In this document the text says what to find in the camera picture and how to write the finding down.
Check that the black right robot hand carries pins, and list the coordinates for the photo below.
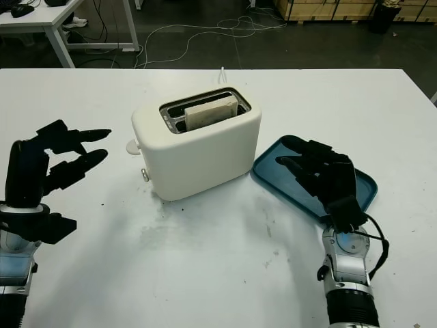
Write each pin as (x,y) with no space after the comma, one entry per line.
(331,177)

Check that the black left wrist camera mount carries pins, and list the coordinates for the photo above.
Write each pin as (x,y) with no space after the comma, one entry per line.
(48,229)

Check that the teal plastic tray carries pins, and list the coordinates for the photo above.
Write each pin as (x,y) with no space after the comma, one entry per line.
(273,174)

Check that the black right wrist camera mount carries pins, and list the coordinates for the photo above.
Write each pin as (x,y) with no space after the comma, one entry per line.
(346,213)

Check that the stacked wooden crates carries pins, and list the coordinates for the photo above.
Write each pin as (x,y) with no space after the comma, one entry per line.
(324,8)

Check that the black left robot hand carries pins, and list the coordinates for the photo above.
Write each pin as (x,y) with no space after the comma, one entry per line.
(24,174)

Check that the cream two-slot toaster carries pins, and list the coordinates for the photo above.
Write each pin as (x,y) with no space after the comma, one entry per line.
(205,157)

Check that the slice of white bread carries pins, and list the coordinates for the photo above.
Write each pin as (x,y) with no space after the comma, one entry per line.
(208,114)

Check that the white toaster lever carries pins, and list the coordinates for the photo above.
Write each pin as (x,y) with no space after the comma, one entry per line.
(132,147)

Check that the white shoe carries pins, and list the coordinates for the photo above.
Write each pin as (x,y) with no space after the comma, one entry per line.
(76,23)

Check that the black computer mouse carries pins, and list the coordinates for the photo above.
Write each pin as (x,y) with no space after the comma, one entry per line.
(22,11)

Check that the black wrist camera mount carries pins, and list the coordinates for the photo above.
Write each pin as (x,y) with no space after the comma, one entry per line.
(48,229)
(346,213)

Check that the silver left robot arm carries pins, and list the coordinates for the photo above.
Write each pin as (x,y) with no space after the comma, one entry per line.
(13,270)

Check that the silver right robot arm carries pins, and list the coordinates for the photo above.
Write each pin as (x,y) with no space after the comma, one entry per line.
(348,273)

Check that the white desk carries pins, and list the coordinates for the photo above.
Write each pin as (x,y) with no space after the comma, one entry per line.
(41,17)

